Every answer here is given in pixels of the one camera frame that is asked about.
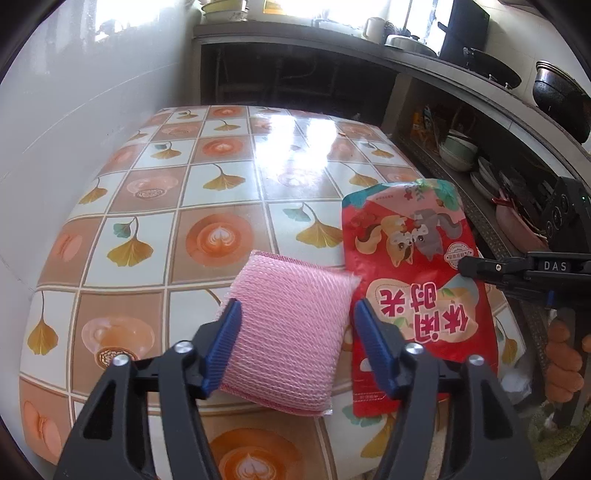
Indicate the red snack packet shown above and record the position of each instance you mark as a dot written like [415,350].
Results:
[415,230]

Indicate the stack of pale bowls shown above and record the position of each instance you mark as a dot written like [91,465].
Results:
[457,154]

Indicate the dark cooking pot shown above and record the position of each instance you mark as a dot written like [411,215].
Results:
[561,97]

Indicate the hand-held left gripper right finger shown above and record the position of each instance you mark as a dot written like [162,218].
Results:
[376,350]

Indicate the pink plastic dish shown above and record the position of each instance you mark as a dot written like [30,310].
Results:
[517,226]

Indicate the tile-patterned tablecloth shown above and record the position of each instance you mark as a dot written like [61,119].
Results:
[138,194]

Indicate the black wok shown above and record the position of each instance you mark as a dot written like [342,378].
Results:
[494,67]

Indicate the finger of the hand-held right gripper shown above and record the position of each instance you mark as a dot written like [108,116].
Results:
[480,267]

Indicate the orange packet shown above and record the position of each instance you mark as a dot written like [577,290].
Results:
[420,127]

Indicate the white crumpled tissue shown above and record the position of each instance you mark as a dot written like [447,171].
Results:
[516,385]

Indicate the white enamel basin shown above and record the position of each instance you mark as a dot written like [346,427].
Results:
[224,16]

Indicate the white kettle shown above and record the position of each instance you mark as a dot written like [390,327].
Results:
[373,30]

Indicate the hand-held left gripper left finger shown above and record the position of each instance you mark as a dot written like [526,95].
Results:
[226,341]

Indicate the person's right hand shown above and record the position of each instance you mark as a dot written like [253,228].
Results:
[563,364]

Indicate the stack of plates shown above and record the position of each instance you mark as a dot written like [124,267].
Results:
[482,177]

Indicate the pink mesh scouring sponge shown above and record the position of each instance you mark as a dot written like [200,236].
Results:
[286,332]

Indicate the grey concrete kitchen counter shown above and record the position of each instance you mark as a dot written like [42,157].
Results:
[461,81]

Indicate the black kitchen appliance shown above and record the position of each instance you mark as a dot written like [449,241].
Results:
[466,32]

